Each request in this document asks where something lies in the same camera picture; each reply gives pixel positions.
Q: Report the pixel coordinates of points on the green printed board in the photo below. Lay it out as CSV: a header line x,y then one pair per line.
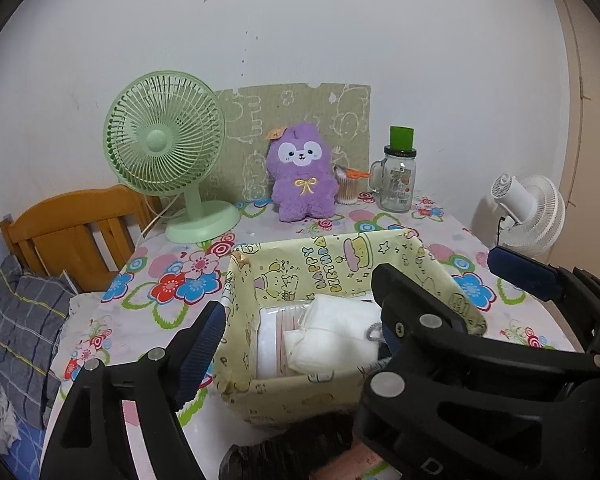
x,y
345,110

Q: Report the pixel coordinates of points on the pink box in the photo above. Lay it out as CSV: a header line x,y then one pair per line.
x,y
365,462

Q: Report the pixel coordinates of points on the black cloth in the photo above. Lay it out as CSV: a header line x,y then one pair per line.
x,y
290,450

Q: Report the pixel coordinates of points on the small orange scissors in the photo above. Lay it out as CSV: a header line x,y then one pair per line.
x,y
357,174

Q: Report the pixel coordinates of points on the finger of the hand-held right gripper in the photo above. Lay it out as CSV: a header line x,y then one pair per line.
x,y
410,300
522,272

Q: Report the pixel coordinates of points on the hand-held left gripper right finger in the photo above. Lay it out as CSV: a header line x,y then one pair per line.
x,y
392,342

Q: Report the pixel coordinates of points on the glass jar with green lid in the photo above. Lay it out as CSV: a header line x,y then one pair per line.
x,y
397,185

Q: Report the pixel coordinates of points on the wooden chair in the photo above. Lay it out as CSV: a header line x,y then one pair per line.
x,y
64,215

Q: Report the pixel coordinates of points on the white towel pack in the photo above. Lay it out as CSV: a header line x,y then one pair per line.
x,y
330,340

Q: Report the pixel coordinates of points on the grey sock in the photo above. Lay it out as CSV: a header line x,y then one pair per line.
x,y
366,332

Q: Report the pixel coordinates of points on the grey plaid pillow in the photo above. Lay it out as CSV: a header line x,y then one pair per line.
x,y
24,320

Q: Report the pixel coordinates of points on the cotton swab container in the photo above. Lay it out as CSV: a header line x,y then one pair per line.
x,y
347,192

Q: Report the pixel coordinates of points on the green desk fan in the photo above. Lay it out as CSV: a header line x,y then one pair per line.
x,y
157,140

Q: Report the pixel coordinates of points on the yellow printed storage box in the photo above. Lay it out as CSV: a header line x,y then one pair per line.
x,y
290,395

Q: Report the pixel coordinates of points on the clear pink-striped packet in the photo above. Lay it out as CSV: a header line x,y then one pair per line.
x,y
272,345

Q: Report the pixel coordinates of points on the blue bed sheet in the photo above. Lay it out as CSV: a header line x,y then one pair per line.
x,y
27,452

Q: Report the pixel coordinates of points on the purple plush toy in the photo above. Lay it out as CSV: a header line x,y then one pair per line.
x,y
300,195

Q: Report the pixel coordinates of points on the white floor fan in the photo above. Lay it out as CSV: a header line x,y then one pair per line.
x,y
535,215

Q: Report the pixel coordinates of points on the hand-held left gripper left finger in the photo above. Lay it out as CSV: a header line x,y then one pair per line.
x,y
199,350

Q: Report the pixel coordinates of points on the beige door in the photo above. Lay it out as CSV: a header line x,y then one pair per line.
x,y
595,110

